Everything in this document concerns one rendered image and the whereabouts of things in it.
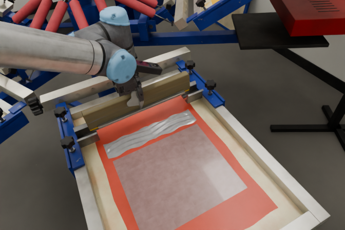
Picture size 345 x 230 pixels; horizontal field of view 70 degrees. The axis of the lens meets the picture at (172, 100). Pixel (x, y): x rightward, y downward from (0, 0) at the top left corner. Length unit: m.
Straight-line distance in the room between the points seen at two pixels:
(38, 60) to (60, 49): 0.04
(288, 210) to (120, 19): 0.70
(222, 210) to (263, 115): 1.67
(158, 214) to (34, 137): 1.93
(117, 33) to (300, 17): 0.97
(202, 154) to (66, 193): 1.39
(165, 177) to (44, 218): 1.35
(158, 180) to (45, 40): 0.54
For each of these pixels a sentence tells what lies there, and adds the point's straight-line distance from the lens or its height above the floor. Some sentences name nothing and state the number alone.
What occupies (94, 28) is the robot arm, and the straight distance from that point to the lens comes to 0.70.
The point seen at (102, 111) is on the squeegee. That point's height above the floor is 1.09.
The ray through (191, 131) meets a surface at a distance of 0.94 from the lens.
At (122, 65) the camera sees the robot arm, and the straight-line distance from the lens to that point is 0.56.
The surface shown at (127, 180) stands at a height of 0.96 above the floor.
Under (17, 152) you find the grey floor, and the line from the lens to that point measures 2.54.
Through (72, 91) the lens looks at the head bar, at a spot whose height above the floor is 1.04.
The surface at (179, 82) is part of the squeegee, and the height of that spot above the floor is 1.09.
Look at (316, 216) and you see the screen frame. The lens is 0.82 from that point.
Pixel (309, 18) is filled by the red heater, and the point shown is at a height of 1.10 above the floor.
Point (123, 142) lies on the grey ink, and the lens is 0.94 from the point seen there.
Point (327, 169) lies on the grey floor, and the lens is 2.20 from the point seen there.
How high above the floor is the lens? 1.69
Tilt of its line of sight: 43 degrees down
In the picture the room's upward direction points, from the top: 5 degrees counter-clockwise
